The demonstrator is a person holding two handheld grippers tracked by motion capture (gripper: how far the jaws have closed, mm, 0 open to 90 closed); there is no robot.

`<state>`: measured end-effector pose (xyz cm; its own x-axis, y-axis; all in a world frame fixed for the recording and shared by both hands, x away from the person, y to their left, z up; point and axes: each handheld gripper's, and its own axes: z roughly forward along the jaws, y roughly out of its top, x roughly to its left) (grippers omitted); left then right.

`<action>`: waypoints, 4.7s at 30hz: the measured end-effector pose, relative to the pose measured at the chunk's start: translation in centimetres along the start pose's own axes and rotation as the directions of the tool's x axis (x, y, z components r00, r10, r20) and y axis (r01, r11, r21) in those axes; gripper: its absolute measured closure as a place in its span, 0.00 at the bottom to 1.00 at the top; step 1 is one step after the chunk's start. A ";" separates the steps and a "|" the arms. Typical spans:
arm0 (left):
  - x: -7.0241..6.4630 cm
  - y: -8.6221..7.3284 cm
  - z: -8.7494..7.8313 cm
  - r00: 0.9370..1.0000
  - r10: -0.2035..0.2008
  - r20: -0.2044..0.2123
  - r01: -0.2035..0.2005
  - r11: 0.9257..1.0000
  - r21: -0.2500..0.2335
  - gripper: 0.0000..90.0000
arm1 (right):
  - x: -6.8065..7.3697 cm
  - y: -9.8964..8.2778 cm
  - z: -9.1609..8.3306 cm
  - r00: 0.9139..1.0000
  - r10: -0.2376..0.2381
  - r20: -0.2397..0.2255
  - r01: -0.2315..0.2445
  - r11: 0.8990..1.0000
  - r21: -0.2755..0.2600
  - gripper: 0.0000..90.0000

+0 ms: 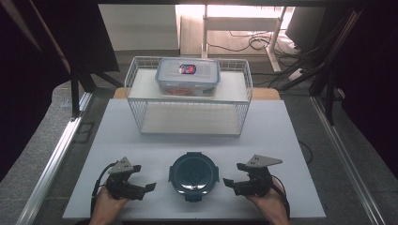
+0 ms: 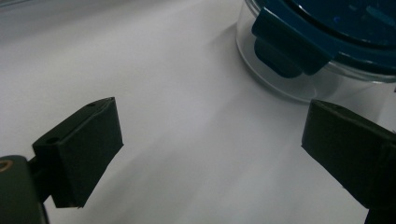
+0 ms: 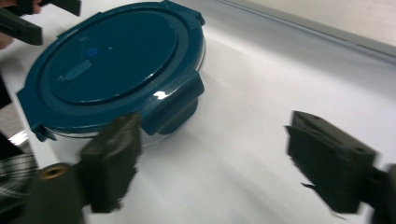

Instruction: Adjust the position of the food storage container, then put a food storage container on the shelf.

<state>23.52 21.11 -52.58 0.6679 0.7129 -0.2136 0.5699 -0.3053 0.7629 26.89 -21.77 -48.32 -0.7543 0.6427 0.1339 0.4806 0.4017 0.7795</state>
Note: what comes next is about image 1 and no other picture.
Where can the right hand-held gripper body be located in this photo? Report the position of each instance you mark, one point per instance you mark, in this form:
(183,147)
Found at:
(255,184)

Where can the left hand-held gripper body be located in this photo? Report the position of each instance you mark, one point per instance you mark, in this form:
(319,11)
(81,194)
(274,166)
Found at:
(123,187)

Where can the round dark green lidded container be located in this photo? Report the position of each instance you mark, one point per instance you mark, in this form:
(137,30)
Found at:
(194,175)

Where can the person's left hand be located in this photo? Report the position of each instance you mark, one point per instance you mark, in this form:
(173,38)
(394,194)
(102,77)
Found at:
(104,209)

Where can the person's right hand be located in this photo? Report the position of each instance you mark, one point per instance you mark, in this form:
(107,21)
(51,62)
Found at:
(273,206)

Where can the wooden table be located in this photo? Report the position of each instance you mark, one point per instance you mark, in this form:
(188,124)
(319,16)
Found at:
(266,93)

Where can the black metal stand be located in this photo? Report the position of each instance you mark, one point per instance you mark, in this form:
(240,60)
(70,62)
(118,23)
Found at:
(74,93)
(329,100)

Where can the clear rectangular food container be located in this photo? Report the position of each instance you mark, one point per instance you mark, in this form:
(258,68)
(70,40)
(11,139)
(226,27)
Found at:
(175,72)

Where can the dark curtain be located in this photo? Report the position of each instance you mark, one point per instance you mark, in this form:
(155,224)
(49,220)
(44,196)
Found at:
(375,78)
(18,93)

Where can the white cabinet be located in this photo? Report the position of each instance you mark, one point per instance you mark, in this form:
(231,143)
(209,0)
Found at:
(140,28)

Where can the dark monitor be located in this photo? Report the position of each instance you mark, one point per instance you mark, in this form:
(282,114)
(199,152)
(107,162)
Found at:
(306,25)

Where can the white desk frame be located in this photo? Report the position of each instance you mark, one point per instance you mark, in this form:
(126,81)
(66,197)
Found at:
(205,31)

